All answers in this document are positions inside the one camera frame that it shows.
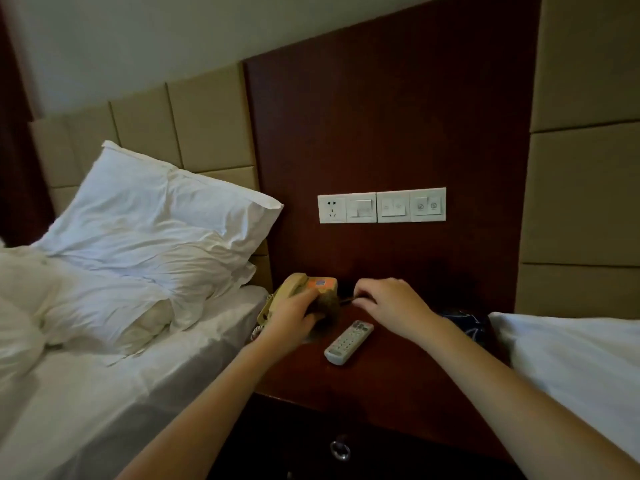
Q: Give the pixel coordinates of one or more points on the person's left hand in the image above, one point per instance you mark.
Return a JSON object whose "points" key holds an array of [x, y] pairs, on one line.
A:
{"points": [[290, 319]]}

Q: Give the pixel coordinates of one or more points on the person's right hand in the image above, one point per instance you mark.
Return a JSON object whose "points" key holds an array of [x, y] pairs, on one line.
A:
{"points": [[400, 307]]}

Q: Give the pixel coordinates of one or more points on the brown cleaning cloth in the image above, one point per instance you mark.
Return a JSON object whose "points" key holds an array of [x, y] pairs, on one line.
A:
{"points": [[327, 307]]}

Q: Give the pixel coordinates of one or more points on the black pen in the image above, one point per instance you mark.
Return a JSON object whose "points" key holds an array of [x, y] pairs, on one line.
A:
{"points": [[347, 298]]}

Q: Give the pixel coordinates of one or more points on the white remote control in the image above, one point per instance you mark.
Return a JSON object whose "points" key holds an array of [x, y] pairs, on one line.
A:
{"points": [[349, 342]]}

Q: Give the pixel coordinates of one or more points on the dark blue scribbled pouch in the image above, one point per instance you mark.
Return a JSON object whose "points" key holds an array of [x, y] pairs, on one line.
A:
{"points": [[470, 324]]}

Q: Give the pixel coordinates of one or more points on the person's right forearm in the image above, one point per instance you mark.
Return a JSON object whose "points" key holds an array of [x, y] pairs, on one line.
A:
{"points": [[530, 404]]}

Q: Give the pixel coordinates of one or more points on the person's left forearm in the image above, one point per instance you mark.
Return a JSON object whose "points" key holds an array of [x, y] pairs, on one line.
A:
{"points": [[195, 419]]}

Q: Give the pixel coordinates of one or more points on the dark wooden nightstand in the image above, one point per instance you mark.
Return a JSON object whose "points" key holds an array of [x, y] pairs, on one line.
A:
{"points": [[380, 384]]}

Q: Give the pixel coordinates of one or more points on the smooth white pillow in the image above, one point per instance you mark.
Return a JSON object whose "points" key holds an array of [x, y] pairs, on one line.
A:
{"points": [[150, 209]]}

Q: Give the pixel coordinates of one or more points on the crumpled white pillow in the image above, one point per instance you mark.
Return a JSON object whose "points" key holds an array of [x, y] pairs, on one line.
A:
{"points": [[110, 304]]}

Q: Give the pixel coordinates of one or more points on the white bed sheet mattress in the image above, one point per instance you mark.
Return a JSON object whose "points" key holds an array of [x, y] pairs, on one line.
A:
{"points": [[125, 394]]}

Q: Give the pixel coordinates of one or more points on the white bed cover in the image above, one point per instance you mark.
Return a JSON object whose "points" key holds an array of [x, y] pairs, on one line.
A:
{"points": [[575, 369]]}

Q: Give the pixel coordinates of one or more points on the beige padded headboard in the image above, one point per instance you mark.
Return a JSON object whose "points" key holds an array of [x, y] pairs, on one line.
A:
{"points": [[580, 169]]}

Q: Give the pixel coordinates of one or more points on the crumpled white duvet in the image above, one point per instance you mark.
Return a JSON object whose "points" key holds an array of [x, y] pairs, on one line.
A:
{"points": [[17, 339]]}

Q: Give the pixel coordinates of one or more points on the white four-button switch panel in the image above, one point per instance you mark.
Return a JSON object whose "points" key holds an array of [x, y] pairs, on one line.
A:
{"points": [[412, 204]]}

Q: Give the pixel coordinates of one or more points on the white socket and switch panel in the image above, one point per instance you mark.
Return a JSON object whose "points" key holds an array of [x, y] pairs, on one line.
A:
{"points": [[332, 208]]}

